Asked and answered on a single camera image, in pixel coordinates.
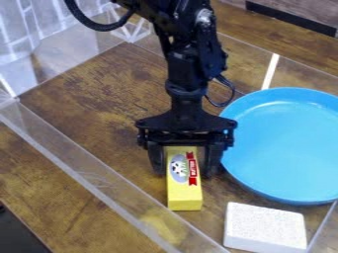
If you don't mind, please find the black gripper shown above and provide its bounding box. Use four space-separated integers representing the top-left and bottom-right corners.
137 81 238 178

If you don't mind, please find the yellow butter block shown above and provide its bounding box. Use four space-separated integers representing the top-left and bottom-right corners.
166 146 204 211

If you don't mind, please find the blue round tray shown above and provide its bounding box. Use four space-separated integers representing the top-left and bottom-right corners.
221 87 338 206

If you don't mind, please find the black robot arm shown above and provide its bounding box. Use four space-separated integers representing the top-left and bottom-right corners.
111 0 237 178

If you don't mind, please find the white speckled sponge block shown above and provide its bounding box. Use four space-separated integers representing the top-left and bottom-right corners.
224 202 308 253

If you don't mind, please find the dark wooden furniture edge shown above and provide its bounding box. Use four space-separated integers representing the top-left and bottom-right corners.
246 0 338 38

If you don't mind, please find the clear acrylic enclosure wall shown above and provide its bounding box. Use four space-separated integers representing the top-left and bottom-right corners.
0 0 338 253

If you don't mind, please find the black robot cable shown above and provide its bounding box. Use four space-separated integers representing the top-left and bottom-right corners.
63 0 137 34

